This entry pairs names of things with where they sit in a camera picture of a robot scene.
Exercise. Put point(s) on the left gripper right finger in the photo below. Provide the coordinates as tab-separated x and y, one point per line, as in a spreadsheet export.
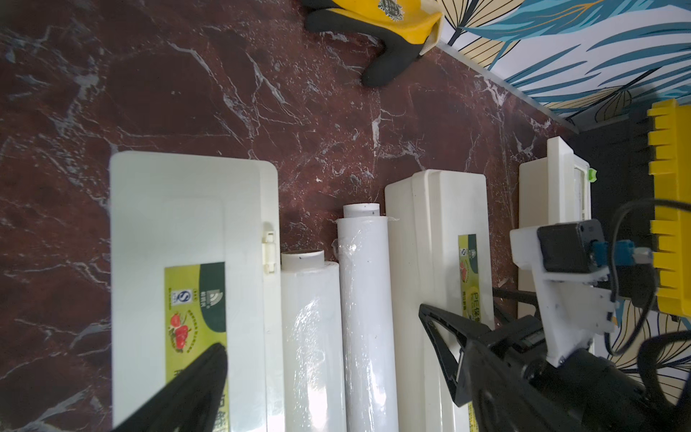
504	402

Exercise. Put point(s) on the yellow black work glove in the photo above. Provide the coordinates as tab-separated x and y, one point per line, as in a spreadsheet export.
407	29

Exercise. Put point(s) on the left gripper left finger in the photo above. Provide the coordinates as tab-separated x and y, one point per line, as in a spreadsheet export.
190	402

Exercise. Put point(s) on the yellow black toolbox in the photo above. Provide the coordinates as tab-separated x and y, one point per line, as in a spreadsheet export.
642	190

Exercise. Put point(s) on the white wrap dispenser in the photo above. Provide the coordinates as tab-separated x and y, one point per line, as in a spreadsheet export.
440	256
556	188
195	246

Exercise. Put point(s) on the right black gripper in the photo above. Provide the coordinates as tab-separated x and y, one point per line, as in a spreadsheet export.
589	388

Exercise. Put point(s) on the long left plastic wrap roll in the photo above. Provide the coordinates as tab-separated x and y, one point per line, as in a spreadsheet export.
314	384

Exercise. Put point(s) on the short plastic wrap roll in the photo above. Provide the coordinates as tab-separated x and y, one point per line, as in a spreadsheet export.
366	302

